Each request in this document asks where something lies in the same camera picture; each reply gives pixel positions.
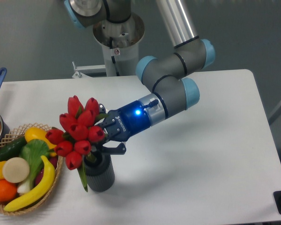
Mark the yellow squash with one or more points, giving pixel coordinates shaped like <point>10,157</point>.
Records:
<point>38,133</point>

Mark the green bok choy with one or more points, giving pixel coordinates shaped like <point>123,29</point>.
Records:
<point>32,153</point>

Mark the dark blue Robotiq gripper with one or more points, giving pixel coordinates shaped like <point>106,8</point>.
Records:
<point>123,123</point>

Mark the beige round disc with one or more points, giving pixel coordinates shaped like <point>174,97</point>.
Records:
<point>16,170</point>

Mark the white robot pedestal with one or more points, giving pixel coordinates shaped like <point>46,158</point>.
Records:
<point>120,46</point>

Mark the yellow banana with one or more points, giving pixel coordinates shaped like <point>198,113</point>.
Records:
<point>37,192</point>

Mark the green cucumber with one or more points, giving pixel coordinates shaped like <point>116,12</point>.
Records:
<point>12,149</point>

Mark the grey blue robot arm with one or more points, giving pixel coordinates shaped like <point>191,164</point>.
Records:
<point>171,90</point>

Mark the orange fruit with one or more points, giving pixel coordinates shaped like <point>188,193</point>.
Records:
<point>8,191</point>

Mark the woven wicker basket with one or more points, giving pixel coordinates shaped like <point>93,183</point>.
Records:
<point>15,134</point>

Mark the red tulip bouquet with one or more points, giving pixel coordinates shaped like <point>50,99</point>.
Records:
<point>80,134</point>

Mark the purple red vegetable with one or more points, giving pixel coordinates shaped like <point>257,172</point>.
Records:
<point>54,162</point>

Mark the dark grey ribbed vase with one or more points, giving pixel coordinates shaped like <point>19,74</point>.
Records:
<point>100,174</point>

